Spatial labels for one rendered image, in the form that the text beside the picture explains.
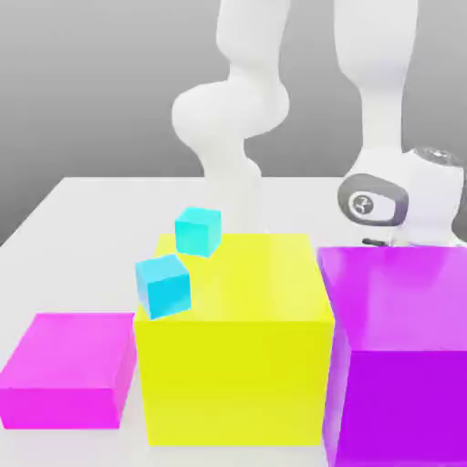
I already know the small turquoise cube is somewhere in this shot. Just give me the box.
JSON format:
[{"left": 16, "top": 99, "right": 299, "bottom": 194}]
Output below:
[{"left": 174, "top": 206, "right": 223, "bottom": 259}]

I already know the small sky blue cube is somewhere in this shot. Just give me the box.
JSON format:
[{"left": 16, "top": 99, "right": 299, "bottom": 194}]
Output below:
[{"left": 134, "top": 254, "right": 193, "bottom": 321}]

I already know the large yellow box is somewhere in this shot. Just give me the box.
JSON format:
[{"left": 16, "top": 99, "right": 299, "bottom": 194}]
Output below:
[{"left": 133, "top": 232, "right": 336, "bottom": 448}]

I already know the large purple box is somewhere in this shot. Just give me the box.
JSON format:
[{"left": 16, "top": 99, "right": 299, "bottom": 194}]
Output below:
[{"left": 316, "top": 245, "right": 467, "bottom": 467}]

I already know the large magenta box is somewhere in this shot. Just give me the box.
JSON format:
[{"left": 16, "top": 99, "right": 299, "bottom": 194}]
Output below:
[{"left": 0, "top": 312, "right": 138, "bottom": 431}]

